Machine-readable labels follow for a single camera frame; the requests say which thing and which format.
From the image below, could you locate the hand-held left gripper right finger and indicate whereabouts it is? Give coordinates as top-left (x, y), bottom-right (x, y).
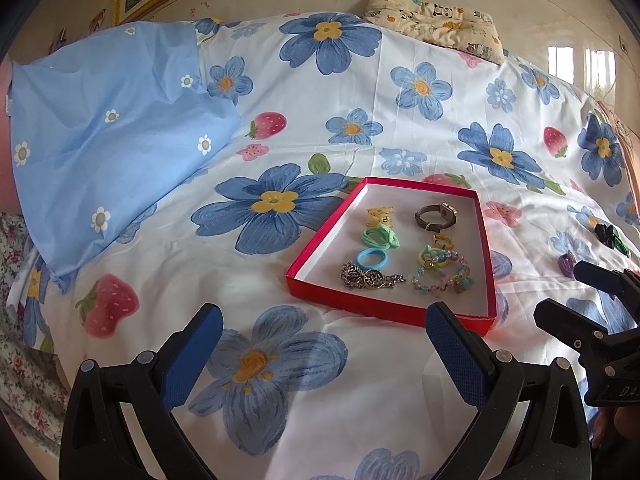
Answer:
top-left (425, 302), bottom-right (594, 480)

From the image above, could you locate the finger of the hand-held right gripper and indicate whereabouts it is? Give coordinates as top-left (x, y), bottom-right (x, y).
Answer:
top-left (533, 298), bottom-right (612, 361)
top-left (573, 259), bottom-right (640, 302)

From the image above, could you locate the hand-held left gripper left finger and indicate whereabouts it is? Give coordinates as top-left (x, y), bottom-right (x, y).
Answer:
top-left (60, 303), bottom-right (224, 480)

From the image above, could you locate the pastel beaded bracelet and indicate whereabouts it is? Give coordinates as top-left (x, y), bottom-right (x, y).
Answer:
top-left (411, 249), bottom-right (474, 297)

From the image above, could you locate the red shallow box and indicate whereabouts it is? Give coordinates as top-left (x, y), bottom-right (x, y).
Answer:
top-left (285, 176), bottom-right (498, 337)

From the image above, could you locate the metal chain bracelet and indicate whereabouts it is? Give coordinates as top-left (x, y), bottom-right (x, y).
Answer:
top-left (340, 261), bottom-right (407, 292)

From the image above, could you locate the light blue hair tie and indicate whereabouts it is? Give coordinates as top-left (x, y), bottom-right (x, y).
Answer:
top-left (355, 248), bottom-right (391, 271)

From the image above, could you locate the green hair tie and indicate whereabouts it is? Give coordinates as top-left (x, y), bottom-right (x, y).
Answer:
top-left (361, 225), bottom-right (402, 251)

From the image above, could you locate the person's right hand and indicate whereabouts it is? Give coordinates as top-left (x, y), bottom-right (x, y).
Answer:
top-left (591, 404), bottom-right (640, 450)

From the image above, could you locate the purple hair accessory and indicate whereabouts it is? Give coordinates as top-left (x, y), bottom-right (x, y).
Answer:
top-left (558, 250), bottom-right (581, 279)

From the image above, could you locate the black hair bow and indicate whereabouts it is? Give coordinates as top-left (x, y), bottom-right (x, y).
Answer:
top-left (594, 223), bottom-right (619, 250)

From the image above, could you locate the yellow floral hair claw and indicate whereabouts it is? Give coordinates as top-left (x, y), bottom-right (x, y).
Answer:
top-left (366, 204), bottom-right (394, 229)

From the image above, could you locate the small floral print cloth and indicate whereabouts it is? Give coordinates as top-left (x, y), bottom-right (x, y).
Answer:
top-left (0, 210), bottom-right (72, 457)

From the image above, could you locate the floral strawberry bedsheet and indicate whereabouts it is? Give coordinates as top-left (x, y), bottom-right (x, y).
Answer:
top-left (20, 11), bottom-right (640, 480)

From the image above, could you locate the light blue daisy cloth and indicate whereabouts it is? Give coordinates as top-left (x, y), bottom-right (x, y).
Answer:
top-left (9, 21), bottom-right (244, 294)

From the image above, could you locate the panda print pillow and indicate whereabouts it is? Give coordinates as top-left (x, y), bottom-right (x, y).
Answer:
top-left (363, 0), bottom-right (505, 65)

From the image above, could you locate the gold wristwatch with brown strap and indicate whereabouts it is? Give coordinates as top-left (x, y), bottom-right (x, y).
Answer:
top-left (414, 202), bottom-right (459, 231)

